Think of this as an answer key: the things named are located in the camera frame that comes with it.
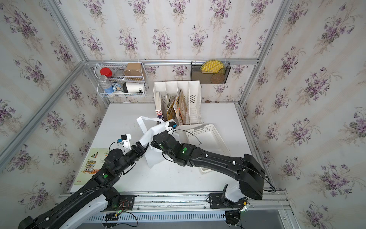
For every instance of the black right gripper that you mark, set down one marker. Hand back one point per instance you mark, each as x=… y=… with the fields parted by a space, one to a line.
x=154 y=142

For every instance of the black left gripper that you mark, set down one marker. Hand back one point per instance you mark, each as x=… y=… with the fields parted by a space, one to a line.
x=137 y=152

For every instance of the white insulated delivery bag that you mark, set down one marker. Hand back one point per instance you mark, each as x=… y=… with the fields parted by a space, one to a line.
x=154 y=156

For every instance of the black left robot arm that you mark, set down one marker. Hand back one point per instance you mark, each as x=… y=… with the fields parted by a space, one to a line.
x=91 y=197

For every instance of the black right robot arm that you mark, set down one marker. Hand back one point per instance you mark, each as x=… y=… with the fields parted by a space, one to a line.
x=246 y=170

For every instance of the colourful human history book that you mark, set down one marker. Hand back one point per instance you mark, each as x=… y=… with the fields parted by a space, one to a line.
x=181 y=113

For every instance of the white plastic file organizer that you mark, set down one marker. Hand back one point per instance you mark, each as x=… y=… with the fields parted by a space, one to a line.
x=192 y=93

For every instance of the white perforated plastic tray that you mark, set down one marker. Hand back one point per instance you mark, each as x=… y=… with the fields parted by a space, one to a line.
x=208 y=138

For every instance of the green history picture book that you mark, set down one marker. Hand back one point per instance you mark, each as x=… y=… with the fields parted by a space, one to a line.
x=92 y=164

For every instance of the white black cylinder cup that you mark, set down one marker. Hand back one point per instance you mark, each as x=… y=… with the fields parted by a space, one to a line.
x=133 y=88

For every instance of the clear plastic water bottle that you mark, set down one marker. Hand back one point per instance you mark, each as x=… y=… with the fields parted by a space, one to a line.
x=105 y=84

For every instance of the brown cardboard box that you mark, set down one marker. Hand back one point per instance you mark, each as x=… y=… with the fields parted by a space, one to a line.
x=134 y=69

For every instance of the red lid jar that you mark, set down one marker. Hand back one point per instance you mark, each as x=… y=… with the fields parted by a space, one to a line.
x=106 y=72

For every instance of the woven brown round coaster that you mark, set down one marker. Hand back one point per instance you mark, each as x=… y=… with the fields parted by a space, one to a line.
x=218 y=78

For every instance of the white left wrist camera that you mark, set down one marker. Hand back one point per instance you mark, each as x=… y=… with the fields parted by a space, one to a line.
x=125 y=141

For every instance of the white wire wall basket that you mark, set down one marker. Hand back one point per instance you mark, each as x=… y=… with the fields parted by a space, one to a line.
x=118 y=79

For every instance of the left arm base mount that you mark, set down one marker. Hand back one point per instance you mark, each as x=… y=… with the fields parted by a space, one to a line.
x=119 y=203

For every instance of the black mesh wall basket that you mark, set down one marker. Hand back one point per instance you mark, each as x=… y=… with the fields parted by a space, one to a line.
x=205 y=78

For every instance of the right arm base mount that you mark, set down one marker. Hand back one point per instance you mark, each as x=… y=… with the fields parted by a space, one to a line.
x=230 y=198

